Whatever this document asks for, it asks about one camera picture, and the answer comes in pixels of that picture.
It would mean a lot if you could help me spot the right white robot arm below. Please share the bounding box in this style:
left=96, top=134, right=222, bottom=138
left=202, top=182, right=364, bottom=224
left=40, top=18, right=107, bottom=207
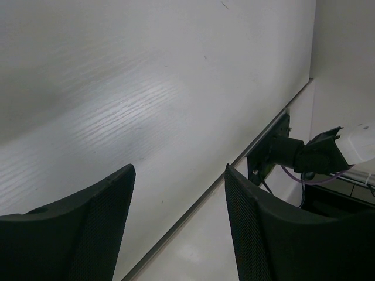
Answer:
left=268, top=122, right=374, bottom=174

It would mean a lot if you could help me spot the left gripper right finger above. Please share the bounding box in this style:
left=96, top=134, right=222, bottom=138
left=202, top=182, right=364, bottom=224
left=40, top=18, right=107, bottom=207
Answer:
left=224, top=165, right=374, bottom=280

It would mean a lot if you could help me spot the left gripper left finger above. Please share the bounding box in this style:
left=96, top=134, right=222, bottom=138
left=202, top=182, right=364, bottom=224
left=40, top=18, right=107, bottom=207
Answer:
left=1, top=164, right=136, bottom=280

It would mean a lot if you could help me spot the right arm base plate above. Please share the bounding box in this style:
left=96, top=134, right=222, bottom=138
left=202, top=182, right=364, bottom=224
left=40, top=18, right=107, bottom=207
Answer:
left=246, top=112, right=290, bottom=186

